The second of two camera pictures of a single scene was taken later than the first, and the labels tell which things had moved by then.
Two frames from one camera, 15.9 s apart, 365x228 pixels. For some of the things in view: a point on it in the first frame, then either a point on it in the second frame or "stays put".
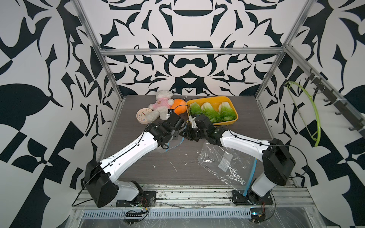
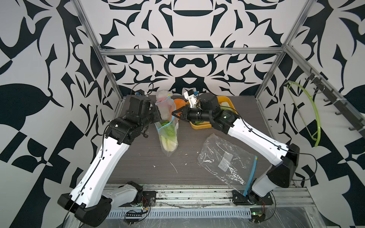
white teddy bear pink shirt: (161, 107) stays put
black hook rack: (345, 109) stays put
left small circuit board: (133, 214) stays put
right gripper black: (187, 134) → (186, 112)
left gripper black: (176, 136) → (153, 111)
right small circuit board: (257, 214) stays put
